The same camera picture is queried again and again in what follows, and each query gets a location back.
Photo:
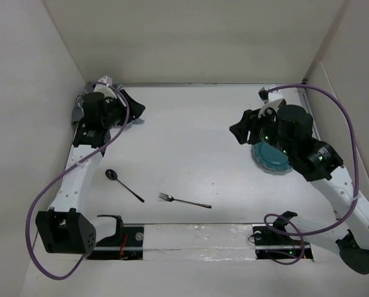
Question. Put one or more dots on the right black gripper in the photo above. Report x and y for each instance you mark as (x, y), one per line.
(239, 131)

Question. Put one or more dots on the dark metal spoon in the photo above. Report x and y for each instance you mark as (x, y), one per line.
(112, 175)

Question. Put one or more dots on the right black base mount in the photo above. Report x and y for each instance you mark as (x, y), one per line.
(270, 245)

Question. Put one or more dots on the grey striped cloth placemat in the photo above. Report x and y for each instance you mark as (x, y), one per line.
(77, 111)

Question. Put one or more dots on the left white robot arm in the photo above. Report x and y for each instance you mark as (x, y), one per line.
(63, 228)

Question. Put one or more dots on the teal ceramic plate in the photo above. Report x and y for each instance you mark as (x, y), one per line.
(270, 158)

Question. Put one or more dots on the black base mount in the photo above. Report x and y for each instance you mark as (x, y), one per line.
(128, 247)
(270, 245)

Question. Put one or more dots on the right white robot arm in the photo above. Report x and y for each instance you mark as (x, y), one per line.
(288, 129)

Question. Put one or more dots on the dark metal fork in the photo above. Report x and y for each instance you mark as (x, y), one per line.
(169, 198)

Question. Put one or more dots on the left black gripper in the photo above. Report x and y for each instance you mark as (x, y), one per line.
(117, 102)

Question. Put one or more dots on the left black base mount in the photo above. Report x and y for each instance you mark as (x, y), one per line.
(128, 247)

